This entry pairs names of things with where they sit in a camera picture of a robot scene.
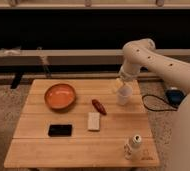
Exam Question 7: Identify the red-brown oblong object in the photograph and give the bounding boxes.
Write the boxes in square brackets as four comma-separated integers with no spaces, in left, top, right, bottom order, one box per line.
[92,99,107,115]

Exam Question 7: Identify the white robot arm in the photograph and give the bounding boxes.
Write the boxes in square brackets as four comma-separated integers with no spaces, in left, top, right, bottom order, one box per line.
[119,38,190,171]

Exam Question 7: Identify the black rectangular box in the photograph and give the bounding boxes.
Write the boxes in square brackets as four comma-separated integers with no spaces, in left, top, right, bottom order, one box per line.
[48,124,72,137]

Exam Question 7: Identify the wooden table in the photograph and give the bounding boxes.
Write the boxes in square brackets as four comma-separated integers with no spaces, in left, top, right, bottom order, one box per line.
[4,79,160,168]

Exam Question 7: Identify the blue power adapter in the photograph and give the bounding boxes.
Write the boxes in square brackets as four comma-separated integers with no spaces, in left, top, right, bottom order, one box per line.
[166,89,185,106]

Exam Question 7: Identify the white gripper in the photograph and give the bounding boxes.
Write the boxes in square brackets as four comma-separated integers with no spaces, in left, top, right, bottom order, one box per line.
[112,67,138,93]

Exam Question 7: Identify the white plastic bottle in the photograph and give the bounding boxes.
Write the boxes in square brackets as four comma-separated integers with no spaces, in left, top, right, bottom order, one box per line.
[124,134,142,160]

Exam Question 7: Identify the translucent plastic cup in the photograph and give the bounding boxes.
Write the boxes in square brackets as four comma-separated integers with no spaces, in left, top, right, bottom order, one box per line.
[117,85,132,105]

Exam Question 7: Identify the white rectangular block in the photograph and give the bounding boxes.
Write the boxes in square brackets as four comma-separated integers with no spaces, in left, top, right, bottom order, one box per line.
[88,112,100,131]

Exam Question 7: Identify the long wooden rail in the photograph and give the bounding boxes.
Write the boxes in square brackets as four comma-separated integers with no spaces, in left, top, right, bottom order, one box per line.
[0,49,190,67]

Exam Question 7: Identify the orange ceramic bowl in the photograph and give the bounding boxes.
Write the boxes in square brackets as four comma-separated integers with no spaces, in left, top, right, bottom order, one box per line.
[44,83,76,110]

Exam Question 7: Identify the black cable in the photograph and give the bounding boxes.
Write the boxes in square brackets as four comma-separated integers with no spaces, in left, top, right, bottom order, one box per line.
[141,94,179,113]

